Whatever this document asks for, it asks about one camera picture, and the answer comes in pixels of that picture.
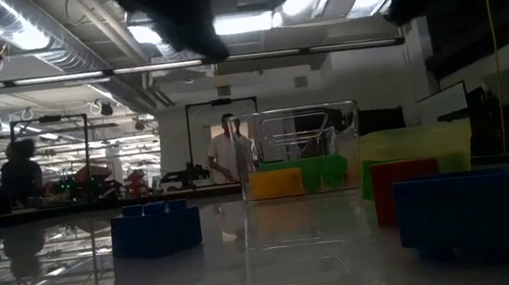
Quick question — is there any white board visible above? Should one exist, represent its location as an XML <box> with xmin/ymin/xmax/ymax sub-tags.
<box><xmin>413</xmin><ymin>79</ymin><xmax>472</xmax><ymax>127</ymax></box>

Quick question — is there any translucent yellow plastic bin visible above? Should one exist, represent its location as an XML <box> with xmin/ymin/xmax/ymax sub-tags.
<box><xmin>352</xmin><ymin>116</ymin><xmax>479</xmax><ymax>187</ymax></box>

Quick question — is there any blue toy block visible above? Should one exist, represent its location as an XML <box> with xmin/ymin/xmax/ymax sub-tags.
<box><xmin>390</xmin><ymin>163</ymin><xmax>509</xmax><ymax>268</ymax></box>
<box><xmin>105</xmin><ymin>194</ymin><xmax>207</xmax><ymax>264</ymax></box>

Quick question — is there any long green toy block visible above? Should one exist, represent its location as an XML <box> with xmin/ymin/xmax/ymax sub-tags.
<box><xmin>257</xmin><ymin>150</ymin><xmax>352</xmax><ymax>201</ymax></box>

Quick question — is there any black rectangular stand frame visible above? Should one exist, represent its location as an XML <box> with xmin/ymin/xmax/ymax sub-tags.
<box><xmin>7</xmin><ymin>110</ymin><xmax>98</xmax><ymax>199</ymax></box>
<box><xmin>181</xmin><ymin>93</ymin><xmax>269</xmax><ymax>182</ymax></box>

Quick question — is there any clear plastic bin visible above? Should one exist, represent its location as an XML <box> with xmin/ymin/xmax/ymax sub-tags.
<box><xmin>227</xmin><ymin>96</ymin><xmax>371</xmax><ymax>206</ymax></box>

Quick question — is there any pink toy block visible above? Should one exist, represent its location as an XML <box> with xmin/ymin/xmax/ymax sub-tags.
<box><xmin>367</xmin><ymin>155</ymin><xmax>448</xmax><ymax>229</ymax></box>

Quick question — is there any person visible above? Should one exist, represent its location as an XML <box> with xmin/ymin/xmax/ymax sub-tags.
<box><xmin>201</xmin><ymin>109</ymin><xmax>261</xmax><ymax>186</ymax></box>
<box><xmin>0</xmin><ymin>136</ymin><xmax>48</xmax><ymax>209</ymax></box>

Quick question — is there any silver ventilation duct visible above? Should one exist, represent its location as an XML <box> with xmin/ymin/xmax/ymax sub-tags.
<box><xmin>0</xmin><ymin>0</ymin><xmax>108</xmax><ymax>85</ymax></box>

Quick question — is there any small green toy block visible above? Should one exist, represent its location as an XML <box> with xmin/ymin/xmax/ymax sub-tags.
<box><xmin>356</xmin><ymin>158</ymin><xmax>378</xmax><ymax>202</ymax></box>

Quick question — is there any long horizontal light bar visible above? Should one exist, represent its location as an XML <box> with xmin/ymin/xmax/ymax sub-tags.
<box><xmin>0</xmin><ymin>17</ymin><xmax>407</xmax><ymax>106</ymax></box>

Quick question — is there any orange toy block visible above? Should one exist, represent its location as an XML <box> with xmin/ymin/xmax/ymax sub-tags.
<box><xmin>245</xmin><ymin>165</ymin><xmax>307</xmax><ymax>204</ymax></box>

